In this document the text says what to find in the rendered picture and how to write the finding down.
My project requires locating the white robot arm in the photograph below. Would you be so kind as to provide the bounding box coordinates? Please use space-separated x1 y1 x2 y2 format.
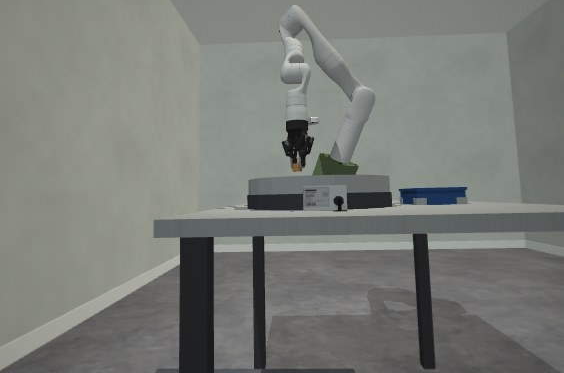
279 5 375 164

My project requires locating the grey round turntable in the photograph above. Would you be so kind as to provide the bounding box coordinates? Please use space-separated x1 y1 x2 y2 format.
247 175 392 211

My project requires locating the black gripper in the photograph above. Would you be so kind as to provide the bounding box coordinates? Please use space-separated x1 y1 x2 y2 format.
282 120 314 168

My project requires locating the blue plastic crate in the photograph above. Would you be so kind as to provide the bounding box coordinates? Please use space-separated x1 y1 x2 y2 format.
399 187 468 205

